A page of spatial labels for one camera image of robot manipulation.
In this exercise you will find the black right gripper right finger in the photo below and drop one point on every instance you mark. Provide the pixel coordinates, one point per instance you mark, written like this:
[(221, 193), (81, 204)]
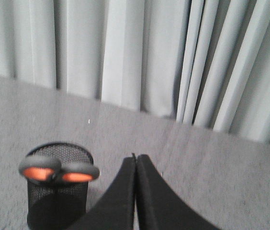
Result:
[(158, 206)]

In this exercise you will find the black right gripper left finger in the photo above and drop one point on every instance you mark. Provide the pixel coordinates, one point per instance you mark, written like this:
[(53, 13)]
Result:
[(115, 209)]

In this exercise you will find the black mesh pen bucket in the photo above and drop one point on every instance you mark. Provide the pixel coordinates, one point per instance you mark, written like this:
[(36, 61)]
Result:
[(56, 207)]

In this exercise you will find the light grey curtain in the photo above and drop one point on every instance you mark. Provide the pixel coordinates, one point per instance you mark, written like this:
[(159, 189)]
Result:
[(204, 63)]

